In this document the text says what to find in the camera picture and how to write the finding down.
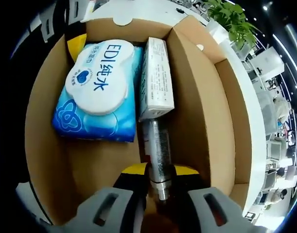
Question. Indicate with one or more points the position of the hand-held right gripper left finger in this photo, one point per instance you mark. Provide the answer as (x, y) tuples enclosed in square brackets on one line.
[(124, 194)]

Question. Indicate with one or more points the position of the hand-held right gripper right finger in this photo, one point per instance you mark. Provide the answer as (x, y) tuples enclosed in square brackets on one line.
[(198, 201)]

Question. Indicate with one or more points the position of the blue wet wipes pack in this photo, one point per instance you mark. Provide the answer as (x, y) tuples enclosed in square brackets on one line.
[(97, 92)]

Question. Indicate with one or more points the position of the silver metal bottle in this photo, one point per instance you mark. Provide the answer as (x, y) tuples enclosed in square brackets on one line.
[(158, 150)]

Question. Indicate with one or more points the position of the white medicine box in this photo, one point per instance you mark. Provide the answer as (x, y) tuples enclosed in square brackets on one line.
[(158, 80)]

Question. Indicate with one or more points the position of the brown cardboard shoe box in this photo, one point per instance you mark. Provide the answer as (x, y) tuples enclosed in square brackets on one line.
[(199, 109)]

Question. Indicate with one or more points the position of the person's white shirt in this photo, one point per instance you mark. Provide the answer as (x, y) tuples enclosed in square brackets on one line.
[(31, 201)]

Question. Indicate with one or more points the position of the small black puck device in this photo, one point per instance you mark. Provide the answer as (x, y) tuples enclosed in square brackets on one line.
[(180, 10)]

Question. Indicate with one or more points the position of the potted green plant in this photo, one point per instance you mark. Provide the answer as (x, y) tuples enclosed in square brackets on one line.
[(231, 19)]

